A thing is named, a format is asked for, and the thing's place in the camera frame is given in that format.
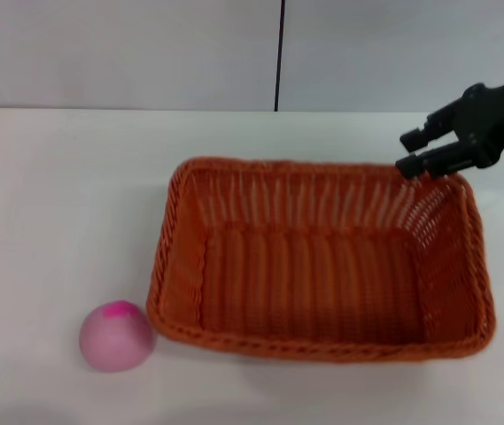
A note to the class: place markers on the black vertical wall strip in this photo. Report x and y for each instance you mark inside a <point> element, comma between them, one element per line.
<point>279,53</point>

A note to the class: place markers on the pink round peach toy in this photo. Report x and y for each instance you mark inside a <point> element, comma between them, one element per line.
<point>116,338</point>

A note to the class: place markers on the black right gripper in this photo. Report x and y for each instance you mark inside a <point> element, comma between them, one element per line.
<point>495,115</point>

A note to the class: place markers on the orange woven plastic basket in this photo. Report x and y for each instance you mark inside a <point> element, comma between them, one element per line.
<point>313,283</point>

